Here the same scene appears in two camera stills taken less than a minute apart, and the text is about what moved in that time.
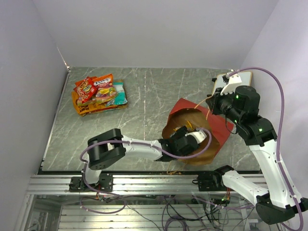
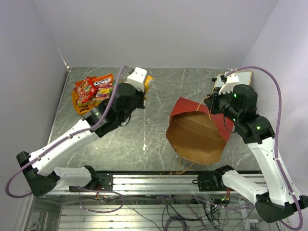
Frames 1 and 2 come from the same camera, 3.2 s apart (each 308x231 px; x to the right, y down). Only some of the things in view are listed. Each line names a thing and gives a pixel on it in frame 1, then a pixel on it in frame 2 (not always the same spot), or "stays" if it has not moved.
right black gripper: x=213 y=102 stays
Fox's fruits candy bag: x=106 y=91 stays
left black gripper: x=181 y=132 to x=141 y=95
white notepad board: x=246 y=78 stays
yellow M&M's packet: x=188 y=124 to x=148 y=79
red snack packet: x=85 y=89 stays
